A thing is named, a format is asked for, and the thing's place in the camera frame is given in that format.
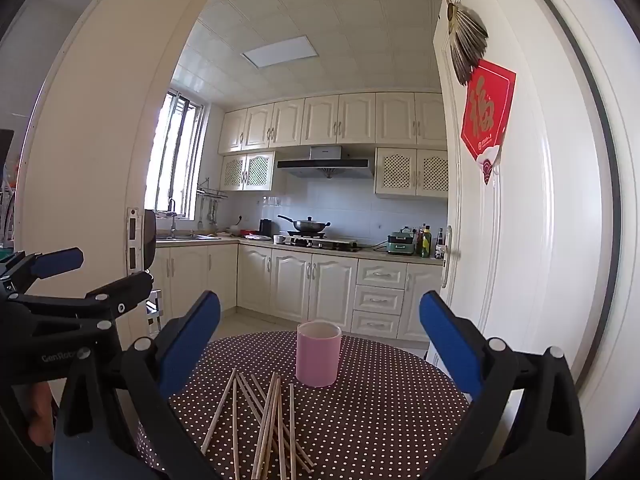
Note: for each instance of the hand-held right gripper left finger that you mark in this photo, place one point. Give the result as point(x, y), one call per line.
point(192, 340)

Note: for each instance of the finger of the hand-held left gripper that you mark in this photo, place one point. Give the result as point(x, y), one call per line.
point(60, 262)
point(127, 290)

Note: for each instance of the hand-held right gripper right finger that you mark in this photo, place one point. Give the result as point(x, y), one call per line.
point(447, 340)

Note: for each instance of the bunch of wooden chopsticks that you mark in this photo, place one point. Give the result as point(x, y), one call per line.
point(268, 412)

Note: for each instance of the pink cup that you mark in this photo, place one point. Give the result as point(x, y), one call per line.
point(317, 360)

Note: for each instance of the person's left hand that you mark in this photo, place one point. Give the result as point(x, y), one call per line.
point(41, 412)

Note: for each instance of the metal door strike plate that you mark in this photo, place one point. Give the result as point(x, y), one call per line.
point(131, 240)

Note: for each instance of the black bulky object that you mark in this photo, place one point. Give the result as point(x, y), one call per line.
point(150, 240)

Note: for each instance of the cream cabinet drawer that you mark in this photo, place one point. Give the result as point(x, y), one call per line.
point(375, 324)
point(381, 274)
point(378, 300)

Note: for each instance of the steel sink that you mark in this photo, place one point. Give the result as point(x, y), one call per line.
point(185, 236)

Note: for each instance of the metal faucet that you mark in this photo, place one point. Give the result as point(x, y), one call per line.
point(172, 220)

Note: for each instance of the dark sauce bottle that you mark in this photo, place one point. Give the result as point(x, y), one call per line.
point(440, 244)

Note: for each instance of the yellow-green bottle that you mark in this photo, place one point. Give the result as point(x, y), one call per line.
point(426, 246)

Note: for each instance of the dark red-capped bottle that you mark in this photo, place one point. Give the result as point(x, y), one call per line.
point(420, 240)

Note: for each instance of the green electric cooker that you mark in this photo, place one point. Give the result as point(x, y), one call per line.
point(401, 245)

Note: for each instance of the cream lower kitchen cabinets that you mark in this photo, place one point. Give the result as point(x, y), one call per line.
point(290, 280)

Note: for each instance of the cream kitchen cabinets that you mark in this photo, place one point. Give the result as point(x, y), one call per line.
point(325, 120)
point(290, 280)

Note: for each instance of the round polka dot table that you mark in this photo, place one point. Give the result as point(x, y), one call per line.
point(375, 435)

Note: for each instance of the red container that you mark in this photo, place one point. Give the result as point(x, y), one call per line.
point(248, 232)

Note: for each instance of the kitchen window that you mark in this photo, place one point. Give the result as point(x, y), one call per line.
point(172, 160)

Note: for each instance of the white door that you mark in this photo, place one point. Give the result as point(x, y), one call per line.
point(540, 235)

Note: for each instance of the gas stove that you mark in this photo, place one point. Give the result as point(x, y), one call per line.
point(325, 242)

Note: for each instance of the black wok with lid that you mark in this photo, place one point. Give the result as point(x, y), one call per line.
point(310, 225)

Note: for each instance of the cream lattice door cabinet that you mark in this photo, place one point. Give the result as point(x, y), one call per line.
point(248, 171)
point(412, 172)

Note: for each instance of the range hood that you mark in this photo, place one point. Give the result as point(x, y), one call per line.
point(325, 162)

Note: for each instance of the red paper door decoration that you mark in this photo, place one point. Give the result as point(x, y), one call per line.
point(487, 110)

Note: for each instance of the cream upper kitchen cabinets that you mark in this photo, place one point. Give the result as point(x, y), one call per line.
point(325, 120)

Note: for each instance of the ceiling light panel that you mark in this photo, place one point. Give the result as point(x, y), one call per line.
point(280, 51)

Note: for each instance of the feather fan decoration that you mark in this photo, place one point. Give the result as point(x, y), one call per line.
point(467, 42)

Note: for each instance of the wall utensil rack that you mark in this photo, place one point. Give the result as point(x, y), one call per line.
point(210, 195)

